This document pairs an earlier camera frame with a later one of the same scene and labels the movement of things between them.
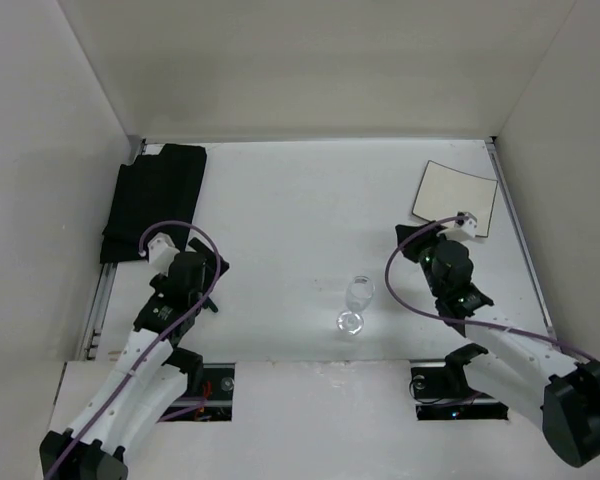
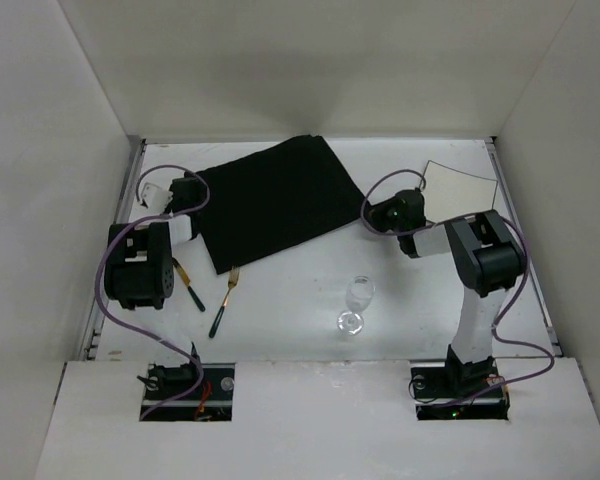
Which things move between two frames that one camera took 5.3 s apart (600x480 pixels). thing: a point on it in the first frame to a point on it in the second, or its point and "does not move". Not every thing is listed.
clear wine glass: (358, 294) does not move
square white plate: (445, 192) does not move
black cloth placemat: (151, 188) to (264, 202)
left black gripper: (212, 257) to (187, 187)
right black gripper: (411, 240) to (378, 214)
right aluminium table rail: (513, 209) does not move
